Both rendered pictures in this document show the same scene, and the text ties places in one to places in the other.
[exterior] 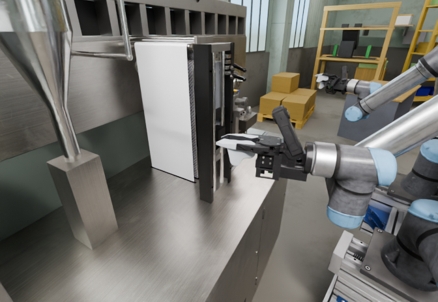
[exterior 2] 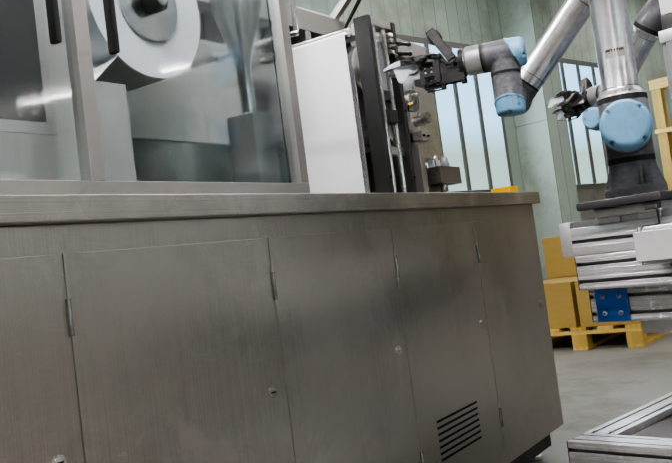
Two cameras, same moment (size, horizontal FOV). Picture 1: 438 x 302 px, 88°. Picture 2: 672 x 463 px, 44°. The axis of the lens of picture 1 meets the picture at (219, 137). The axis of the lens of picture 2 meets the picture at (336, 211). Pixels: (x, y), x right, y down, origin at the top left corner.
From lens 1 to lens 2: 1.85 m
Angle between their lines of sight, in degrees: 29
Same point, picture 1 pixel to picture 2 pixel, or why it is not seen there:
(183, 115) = (345, 114)
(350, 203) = (502, 82)
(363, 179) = (501, 56)
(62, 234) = not seen: hidden behind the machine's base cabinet
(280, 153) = (437, 60)
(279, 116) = (431, 33)
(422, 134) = (558, 32)
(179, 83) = (338, 76)
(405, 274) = (617, 186)
